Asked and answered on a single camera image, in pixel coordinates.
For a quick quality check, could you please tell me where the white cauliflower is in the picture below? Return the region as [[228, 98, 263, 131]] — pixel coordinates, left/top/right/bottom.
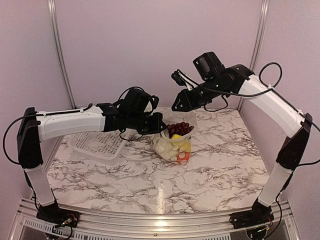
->
[[151, 133, 180, 162]]

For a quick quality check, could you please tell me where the aluminium frame post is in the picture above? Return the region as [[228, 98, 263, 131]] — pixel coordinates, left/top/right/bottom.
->
[[47, 0, 76, 109], [237, 0, 270, 112]]

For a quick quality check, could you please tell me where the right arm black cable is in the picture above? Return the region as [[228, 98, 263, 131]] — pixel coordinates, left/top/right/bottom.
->
[[199, 62, 320, 167]]

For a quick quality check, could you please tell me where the clear zip top bag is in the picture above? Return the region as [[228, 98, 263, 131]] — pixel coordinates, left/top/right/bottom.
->
[[151, 109, 198, 165]]

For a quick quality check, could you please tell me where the dark red grape bunch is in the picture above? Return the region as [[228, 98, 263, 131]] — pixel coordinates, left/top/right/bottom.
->
[[167, 121, 195, 139]]

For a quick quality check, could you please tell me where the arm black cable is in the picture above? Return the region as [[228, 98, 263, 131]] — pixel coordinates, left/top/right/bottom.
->
[[199, 62, 320, 167], [2, 86, 156, 166]]

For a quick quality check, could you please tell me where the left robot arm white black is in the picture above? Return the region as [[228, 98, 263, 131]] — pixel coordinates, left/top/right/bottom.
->
[[17, 103, 166, 223]]

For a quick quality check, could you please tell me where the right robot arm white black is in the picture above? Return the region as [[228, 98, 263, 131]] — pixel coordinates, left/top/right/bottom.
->
[[171, 64, 312, 224]]

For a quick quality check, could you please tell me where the left aluminium frame post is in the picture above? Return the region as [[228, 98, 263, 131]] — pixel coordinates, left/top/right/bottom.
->
[[47, 0, 76, 109]]

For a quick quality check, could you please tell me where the right aluminium frame post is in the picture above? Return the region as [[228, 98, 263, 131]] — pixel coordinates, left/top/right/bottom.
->
[[237, 0, 270, 112]]

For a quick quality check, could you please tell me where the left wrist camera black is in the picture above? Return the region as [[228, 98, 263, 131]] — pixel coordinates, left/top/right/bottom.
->
[[117, 86, 160, 114]]

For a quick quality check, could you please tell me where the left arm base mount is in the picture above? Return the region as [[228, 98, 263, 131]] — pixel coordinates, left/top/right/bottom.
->
[[35, 200, 80, 228]]

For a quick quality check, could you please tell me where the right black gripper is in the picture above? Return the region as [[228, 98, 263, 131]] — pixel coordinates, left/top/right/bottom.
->
[[171, 75, 229, 112]]

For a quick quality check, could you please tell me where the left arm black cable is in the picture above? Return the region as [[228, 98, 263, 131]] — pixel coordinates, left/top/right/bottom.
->
[[2, 86, 156, 166]]

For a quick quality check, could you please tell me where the front aluminium rail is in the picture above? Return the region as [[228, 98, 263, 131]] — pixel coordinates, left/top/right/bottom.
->
[[9, 197, 303, 240]]

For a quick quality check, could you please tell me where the yellow corn cob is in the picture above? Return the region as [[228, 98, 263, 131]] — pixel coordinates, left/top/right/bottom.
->
[[171, 134, 182, 142]]

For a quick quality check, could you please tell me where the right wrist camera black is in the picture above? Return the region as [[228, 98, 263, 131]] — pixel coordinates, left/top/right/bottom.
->
[[192, 51, 226, 81]]

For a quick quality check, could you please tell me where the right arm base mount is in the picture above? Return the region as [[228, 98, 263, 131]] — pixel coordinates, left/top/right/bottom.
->
[[229, 200, 275, 229]]

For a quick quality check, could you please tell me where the white plastic basket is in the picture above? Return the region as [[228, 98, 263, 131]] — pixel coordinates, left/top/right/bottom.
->
[[67, 131, 127, 166]]

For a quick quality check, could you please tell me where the yellow banana piece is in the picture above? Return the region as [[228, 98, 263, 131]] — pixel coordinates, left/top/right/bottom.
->
[[179, 141, 192, 153]]

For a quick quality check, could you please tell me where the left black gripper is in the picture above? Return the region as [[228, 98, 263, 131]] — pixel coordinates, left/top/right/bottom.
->
[[127, 111, 167, 135]]

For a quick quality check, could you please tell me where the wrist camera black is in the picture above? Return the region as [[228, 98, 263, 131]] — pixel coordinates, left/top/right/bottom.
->
[[117, 86, 160, 114], [192, 51, 226, 81]]

